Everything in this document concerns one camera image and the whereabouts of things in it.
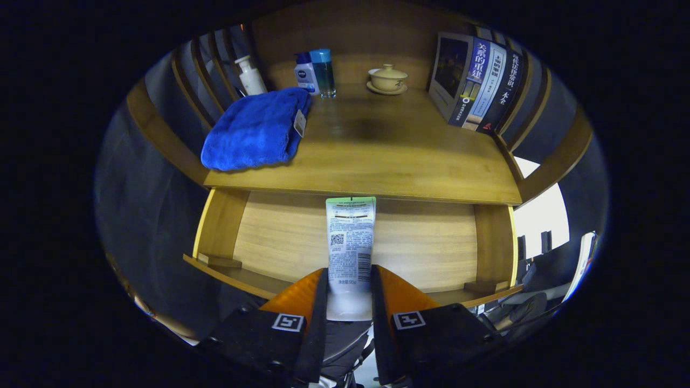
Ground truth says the teal clear bottle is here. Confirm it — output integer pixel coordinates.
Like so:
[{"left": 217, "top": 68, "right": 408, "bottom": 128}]
[{"left": 309, "top": 48, "right": 336, "bottom": 99}]

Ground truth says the blue cover book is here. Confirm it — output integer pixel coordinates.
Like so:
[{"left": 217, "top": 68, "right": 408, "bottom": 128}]
[{"left": 429, "top": 31, "right": 492, "bottom": 128}]

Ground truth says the wooden cabinet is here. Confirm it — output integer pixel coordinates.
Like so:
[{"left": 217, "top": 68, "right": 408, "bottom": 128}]
[{"left": 125, "top": 0, "right": 594, "bottom": 208}]

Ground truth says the black spine book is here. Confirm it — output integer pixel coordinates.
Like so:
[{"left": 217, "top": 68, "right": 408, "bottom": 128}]
[{"left": 477, "top": 50, "right": 525, "bottom": 134}]

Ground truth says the wooden countertop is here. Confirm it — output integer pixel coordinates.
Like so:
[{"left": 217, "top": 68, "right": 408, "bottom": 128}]
[{"left": 204, "top": 81, "right": 522, "bottom": 205}]

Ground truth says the black backdrop cloth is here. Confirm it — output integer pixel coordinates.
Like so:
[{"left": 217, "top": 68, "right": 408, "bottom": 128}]
[{"left": 96, "top": 51, "right": 216, "bottom": 335}]

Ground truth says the white pump bottle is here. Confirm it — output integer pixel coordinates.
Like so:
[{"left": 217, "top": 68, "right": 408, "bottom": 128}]
[{"left": 234, "top": 55, "right": 267, "bottom": 96}]

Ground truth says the beige lidded tea cup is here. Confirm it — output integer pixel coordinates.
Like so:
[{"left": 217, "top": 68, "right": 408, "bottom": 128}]
[{"left": 367, "top": 64, "right": 409, "bottom": 96}]

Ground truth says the wooden drawer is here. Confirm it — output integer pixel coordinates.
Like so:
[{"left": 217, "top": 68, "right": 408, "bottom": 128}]
[{"left": 182, "top": 188, "right": 523, "bottom": 309}]

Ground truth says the blue towel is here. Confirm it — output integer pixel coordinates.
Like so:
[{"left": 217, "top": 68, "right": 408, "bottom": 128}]
[{"left": 201, "top": 87, "right": 312, "bottom": 172}]

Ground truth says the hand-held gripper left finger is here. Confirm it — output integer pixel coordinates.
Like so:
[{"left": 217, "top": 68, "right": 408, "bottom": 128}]
[{"left": 197, "top": 268, "right": 329, "bottom": 388}]

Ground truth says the grey spine book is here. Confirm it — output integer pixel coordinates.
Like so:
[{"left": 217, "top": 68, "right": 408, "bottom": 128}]
[{"left": 463, "top": 42, "right": 507, "bottom": 131}]

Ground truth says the white bottle with blue cap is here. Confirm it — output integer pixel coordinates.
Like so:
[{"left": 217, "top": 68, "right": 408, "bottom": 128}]
[{"left": 294, "top": 52, "right": 320, "bottom": 96}]

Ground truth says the white cosmetic tube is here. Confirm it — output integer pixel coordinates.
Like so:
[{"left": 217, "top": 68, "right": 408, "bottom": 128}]
[{"left": 325, "top": 197, "right": 377, "bottom": 322}]

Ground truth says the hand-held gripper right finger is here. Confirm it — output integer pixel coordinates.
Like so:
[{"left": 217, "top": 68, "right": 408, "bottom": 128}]
[{"left": 371, "top": 264, "right": 505, "bottom": 386}]

